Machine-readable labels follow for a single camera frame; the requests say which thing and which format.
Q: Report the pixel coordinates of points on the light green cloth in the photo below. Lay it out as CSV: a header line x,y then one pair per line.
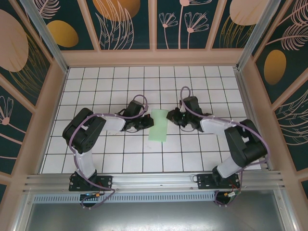
x,y
158,127

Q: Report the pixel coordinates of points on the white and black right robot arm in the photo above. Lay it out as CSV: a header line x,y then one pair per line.
x,y
214,126

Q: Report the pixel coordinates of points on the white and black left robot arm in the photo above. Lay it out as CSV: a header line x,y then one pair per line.
x,y
114,124

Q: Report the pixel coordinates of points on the grey metal sheet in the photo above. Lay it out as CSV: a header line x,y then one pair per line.
x,y
154,216

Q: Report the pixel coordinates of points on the small electronics board with connector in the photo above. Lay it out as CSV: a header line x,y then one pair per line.
x,y
90,195
231,194

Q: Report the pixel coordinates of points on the aluminium side rail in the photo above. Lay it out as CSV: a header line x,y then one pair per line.
x,y
249,108

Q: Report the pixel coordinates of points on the long aluminium mounting rail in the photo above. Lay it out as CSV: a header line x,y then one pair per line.
x,y
154,180

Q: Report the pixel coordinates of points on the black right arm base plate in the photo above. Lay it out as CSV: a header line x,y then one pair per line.
x,y
204,184

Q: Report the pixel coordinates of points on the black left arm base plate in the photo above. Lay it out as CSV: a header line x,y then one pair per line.
x,y
106,183

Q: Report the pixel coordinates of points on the aluminium corner post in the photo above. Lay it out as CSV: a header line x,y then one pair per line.
x,y
254,33
46,33

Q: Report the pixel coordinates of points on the aluminium frame bar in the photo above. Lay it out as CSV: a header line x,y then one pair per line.
x,y
286,211
21,219

